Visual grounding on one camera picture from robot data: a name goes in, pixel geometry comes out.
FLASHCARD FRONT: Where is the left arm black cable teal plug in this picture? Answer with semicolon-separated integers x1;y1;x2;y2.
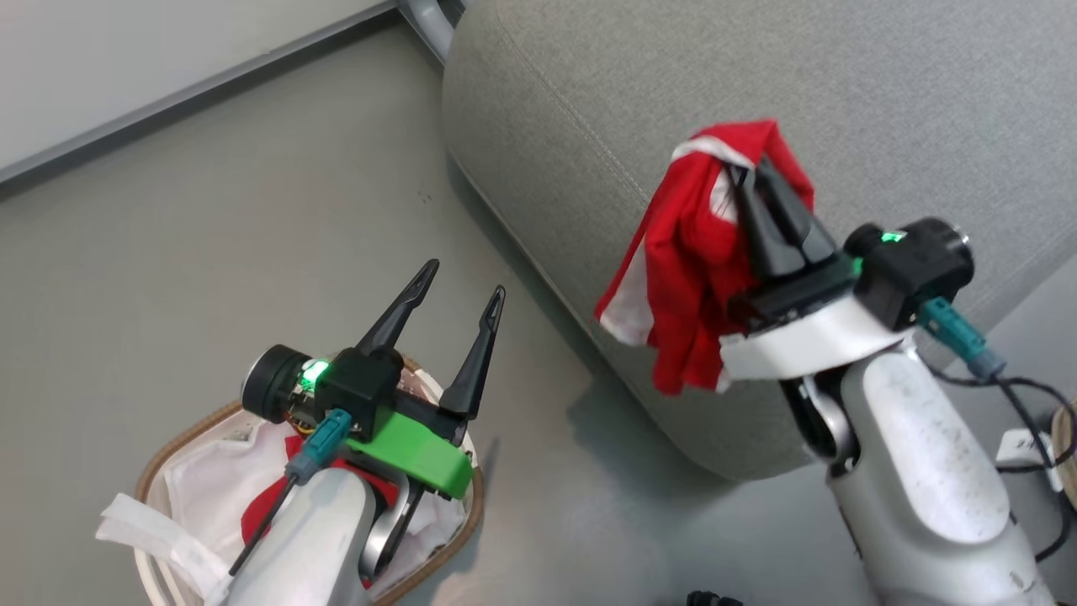
229;410;354;577

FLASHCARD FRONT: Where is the white fabric basket liner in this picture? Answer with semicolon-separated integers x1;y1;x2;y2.
95;370;472;606

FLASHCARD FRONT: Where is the arm black cable teal plug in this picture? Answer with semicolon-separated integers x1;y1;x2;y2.
917;297;1077;565
229;410;354;577

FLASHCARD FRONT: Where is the white power adapter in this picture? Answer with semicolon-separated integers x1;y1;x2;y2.
997;429;1063;493

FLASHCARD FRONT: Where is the plain red garment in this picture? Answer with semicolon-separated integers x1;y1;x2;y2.
240;433;401;590

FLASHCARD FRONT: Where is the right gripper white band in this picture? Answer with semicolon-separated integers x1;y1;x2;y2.
719;158;914;381

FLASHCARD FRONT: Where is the red garment with white trim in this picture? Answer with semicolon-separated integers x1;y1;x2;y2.
594;120;815;396

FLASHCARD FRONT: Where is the grey partition bottom rail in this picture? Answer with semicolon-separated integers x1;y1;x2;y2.
0;0;401;188

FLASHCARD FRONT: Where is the grey fabric sofa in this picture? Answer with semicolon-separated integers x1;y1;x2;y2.
442;0;1077;482

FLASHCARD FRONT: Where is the grey partition post beside sofa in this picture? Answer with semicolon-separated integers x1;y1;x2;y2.
395;0;462;66

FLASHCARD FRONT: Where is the right arm black cable teal plug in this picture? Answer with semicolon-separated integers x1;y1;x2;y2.
917;297;1077;565

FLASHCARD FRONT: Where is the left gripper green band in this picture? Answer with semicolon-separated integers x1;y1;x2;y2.
341;259;507;497

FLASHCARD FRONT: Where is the brown round woven object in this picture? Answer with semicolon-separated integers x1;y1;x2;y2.
1052;402;1077;510

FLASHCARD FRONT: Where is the white laundry basket brown rim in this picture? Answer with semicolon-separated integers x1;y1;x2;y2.
135;353;486;606

